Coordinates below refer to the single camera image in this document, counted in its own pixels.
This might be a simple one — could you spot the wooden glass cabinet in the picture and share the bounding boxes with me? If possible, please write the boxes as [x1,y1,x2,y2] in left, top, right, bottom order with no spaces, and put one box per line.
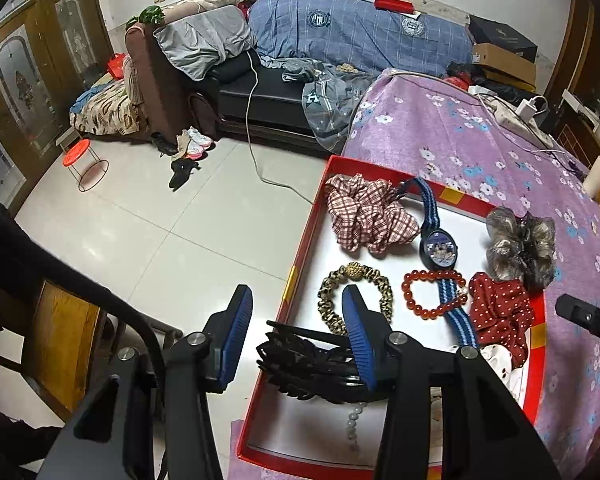
[545,0,600,171]

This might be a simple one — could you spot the grey brown fluffy scrunchie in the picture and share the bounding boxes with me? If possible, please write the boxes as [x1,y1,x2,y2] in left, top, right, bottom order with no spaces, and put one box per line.
[485,206,557,291]

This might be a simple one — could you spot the grey printed garment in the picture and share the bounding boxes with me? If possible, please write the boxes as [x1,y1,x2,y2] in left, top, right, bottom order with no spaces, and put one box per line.
[281,57,381,156]

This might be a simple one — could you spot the flat red box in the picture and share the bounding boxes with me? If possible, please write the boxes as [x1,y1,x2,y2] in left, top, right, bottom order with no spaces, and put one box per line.
[374,0,415,15]

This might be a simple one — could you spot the white charger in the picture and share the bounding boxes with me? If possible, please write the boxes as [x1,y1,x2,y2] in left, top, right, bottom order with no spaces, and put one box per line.
[516,95,548,118]

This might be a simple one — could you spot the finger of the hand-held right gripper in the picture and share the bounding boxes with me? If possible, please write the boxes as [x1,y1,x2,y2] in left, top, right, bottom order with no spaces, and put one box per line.
[555,294,600,353]

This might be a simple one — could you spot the grey pillow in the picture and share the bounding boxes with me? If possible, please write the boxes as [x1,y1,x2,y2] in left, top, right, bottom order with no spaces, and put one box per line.
[153,5,257,81]

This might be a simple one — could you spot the white pink sneakers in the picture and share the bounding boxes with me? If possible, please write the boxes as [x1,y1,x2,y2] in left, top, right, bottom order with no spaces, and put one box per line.
[177,126,215,160]

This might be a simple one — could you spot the brown cardboard box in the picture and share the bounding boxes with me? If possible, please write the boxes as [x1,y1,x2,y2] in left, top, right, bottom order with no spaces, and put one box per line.
[472,42,537,87]

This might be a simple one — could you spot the wooden chair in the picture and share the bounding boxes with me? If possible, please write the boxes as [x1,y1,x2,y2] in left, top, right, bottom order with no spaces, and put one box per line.
[0,280,183,421]

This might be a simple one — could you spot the leopard print scrunchie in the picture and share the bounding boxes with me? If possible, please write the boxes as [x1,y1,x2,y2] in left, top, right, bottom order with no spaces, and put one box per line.
[317,261,395,336]

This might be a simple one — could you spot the black box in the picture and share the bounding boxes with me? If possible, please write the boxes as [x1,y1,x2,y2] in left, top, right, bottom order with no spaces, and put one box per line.
[467,14,538,61]

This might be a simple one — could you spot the white power strip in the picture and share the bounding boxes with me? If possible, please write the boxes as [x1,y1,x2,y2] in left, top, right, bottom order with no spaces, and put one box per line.
[494,102,556,147]

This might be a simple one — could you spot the red polka-dot scrunchie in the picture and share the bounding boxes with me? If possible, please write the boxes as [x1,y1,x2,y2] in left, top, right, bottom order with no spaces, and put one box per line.
[467,271,537,368]

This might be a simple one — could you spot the black plastic bag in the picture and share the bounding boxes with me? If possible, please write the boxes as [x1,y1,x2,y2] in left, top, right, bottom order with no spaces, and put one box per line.
[445,62,531,107]

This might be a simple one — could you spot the dark sofa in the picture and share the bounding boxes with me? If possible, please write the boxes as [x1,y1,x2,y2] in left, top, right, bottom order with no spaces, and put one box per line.
[125,25,361,153]

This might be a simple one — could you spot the green cloth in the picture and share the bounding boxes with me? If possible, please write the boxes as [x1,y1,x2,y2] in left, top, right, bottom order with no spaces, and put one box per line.
[126,5,167,31]

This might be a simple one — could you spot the black hair claw clip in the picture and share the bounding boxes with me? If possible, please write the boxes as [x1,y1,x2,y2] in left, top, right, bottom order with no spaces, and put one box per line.
[255,320,406,406]

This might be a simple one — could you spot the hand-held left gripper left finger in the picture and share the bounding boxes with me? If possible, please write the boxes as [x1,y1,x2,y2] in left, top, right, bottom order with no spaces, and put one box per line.
[37,284,254,480]

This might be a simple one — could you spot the beige paper cup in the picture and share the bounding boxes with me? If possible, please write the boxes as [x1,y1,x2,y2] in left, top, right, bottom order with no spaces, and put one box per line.
[581,156,600,201]

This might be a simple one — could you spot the red round stool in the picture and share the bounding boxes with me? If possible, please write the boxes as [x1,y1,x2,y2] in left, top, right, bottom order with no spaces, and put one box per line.
[62,140,110,193]

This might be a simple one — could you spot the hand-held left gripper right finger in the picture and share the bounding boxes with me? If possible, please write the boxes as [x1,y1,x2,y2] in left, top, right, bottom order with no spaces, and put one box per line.
[341,284,563,480]

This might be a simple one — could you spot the red bead bracelet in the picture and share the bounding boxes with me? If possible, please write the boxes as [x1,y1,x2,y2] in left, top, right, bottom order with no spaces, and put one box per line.
[401,268,468,320]

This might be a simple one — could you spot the blue striped wristwatch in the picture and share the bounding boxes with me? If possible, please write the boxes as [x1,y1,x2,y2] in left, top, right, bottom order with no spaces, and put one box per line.
[397,176,481,350]

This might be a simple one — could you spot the white printed scrunchie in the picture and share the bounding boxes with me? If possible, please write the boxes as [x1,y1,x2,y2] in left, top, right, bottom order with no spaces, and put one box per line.
[480,344,523,406]

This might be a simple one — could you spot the brown patterned blanket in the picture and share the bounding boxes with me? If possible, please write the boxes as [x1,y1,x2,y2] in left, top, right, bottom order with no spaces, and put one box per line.
[70,82,148,136]

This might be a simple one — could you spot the wooden glass-panel doors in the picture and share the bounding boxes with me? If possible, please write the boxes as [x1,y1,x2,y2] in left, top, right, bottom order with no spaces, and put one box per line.
[0,0,111,216]

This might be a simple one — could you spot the black shoes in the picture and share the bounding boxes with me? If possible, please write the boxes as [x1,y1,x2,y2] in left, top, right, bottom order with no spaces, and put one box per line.
[150,132,201,191]

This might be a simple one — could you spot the white cable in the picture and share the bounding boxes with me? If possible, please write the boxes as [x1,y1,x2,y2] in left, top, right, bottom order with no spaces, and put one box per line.
[245,50,315,206]

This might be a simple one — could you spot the black curved cable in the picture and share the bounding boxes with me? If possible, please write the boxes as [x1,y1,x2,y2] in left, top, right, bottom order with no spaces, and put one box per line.
[0,195,167,376]

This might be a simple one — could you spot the red tray with white inside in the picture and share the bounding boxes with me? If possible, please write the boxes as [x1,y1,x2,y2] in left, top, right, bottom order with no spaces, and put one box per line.
[236,155,548,471]

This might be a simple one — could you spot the white pearl bracelet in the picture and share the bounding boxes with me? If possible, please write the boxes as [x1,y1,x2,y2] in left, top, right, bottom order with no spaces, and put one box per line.
[346,401,368,453]

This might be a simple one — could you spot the red plaid scrunchie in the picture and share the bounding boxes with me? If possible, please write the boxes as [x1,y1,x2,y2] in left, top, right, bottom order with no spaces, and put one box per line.
[325,174,421,255]

